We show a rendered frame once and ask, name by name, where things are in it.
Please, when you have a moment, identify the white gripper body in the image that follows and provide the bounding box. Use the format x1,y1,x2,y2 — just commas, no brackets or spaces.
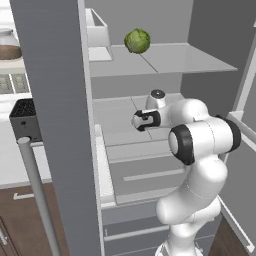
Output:
131,111,145,131

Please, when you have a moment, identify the glass fridge shelf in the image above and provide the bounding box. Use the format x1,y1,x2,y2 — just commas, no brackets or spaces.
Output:
89,42,239,79
92,92,188,148

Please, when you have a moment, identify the grey fridge crisper drawer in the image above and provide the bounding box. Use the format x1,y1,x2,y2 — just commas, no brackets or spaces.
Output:
105,139,188,205

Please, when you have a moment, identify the grey left fridge door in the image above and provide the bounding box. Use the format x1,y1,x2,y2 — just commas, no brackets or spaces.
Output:
9,0,102,256

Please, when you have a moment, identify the grey fridge door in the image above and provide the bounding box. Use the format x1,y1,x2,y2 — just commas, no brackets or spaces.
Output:
215,39,256,256
9,0,102,256

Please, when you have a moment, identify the grey fridge freezer drawer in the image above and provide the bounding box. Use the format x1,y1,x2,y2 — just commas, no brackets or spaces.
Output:
101,199,222,256

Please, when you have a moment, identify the grey fridge body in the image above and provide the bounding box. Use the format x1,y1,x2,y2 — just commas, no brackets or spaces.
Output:
78,0,256,256

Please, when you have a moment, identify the grey right fridge door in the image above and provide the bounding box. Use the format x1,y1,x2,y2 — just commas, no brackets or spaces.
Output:
215,39,256,256

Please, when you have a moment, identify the white long door bin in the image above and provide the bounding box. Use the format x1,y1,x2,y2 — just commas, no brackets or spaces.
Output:
94,124,118,206

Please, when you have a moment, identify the green cabbage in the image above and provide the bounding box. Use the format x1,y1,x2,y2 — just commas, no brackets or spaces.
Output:
123,28,151,55

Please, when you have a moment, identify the white small door bin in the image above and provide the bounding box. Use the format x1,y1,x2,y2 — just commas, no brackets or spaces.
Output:
84,7,115,63

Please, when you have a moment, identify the black toaster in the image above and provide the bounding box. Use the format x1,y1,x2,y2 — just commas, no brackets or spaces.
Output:
8,98,44,144

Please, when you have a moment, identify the brown wooden cupboard drawer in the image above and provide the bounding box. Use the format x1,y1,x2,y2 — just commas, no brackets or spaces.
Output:
0,182,70,256

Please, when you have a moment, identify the pale crisper drawer handle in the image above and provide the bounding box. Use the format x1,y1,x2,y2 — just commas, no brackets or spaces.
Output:
122,167,186,183

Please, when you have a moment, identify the pale freezer drawer handle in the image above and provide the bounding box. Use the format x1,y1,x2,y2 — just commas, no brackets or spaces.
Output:
103,224,171,243

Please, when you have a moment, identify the grey fridge door handle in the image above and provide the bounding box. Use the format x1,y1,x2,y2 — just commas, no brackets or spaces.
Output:
17,136,62,256

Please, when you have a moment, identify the white drawer handle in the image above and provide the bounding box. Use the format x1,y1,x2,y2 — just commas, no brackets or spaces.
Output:
12,192,36,201

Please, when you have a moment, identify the white cupboard handle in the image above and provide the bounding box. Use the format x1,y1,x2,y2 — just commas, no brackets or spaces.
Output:
0,225,9,247

